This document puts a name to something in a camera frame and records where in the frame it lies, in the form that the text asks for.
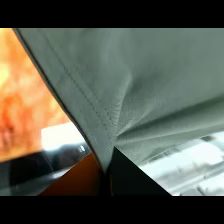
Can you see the pale green shirt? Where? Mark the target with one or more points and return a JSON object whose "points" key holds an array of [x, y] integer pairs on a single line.
{"points": [[140, 76]]}

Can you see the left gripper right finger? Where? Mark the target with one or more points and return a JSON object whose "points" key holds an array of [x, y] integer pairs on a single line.
{"points": [[133, 180]]}

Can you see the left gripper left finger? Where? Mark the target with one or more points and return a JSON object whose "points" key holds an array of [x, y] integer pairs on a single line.
{"points": [[80, 181]]}

